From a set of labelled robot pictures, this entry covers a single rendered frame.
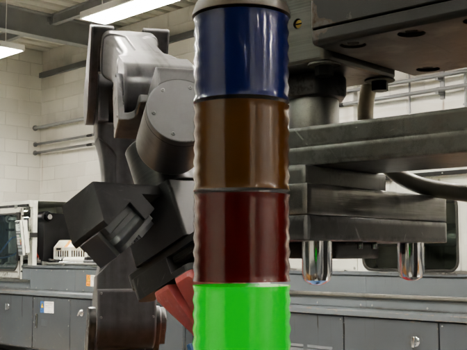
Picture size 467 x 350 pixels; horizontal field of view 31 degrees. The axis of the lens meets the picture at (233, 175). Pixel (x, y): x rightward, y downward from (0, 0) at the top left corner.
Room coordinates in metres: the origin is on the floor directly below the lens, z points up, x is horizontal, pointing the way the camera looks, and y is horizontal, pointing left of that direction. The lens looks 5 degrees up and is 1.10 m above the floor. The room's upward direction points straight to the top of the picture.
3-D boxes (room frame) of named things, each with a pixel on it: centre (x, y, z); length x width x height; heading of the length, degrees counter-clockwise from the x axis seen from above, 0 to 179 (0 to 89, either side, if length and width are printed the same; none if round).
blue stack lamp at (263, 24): (0.33, 0.00, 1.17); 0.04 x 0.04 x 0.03
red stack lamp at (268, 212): (0.33, 0.00, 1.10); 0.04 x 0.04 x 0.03
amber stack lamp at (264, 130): (0.33, 0.00, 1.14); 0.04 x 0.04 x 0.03
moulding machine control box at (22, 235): (9.27, 2.27, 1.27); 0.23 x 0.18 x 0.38; 135
